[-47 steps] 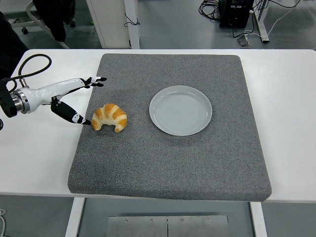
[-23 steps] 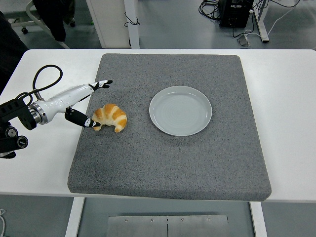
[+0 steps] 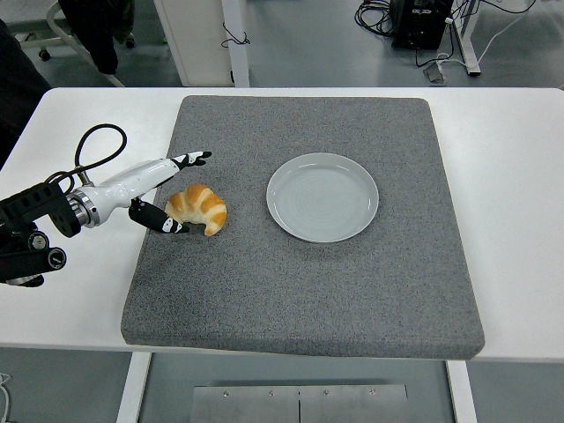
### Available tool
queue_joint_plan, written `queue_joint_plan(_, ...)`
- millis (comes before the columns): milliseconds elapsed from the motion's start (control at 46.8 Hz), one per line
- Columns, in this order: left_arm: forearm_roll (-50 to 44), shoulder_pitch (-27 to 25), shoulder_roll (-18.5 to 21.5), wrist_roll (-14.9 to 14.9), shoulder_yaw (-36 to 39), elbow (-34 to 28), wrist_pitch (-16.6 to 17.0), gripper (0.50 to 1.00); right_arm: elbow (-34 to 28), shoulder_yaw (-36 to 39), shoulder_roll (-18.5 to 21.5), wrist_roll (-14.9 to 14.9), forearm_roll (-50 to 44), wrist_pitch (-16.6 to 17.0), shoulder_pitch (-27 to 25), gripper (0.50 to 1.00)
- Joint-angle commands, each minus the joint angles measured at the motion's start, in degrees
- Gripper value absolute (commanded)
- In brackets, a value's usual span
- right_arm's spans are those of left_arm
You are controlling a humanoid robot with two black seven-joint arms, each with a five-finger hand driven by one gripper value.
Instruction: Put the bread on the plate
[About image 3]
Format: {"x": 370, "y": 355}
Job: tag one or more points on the white chair base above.
{"x": 54, "y": 17}

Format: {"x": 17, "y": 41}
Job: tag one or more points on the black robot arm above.
{"x": 31, "y": 202}

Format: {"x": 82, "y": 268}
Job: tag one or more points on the round grey plate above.
{"x": 322, "y": 198}

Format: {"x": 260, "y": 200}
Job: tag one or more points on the white cabinet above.
{"x": 198, "y": 39}

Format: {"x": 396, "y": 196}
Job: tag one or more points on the grey metal plate with screws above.
{"x": 299, "y": 403}

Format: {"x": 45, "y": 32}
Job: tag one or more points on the clear plastic floor piece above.
{"x": 435, "y": 74}

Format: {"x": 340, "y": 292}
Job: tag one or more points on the person's legs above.
{"x": 94, "y": 31}

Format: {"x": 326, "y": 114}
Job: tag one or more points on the white table leg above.
{"x": 131, "y": 388}
{"x": 462, "y": 392}

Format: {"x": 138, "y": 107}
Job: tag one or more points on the white desk leg with foot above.
{"x": 468, "y": 39}

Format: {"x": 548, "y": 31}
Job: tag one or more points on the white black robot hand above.
{"x": 128, "y": 180}

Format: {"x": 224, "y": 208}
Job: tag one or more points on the black computer case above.
{"x": 418, "y": 22}

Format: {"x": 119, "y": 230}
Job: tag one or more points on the golden croissant bread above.
{"x": 200, "y": 205}

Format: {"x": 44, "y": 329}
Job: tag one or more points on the grey speckled mat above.
{"x": 286, "y": 286}

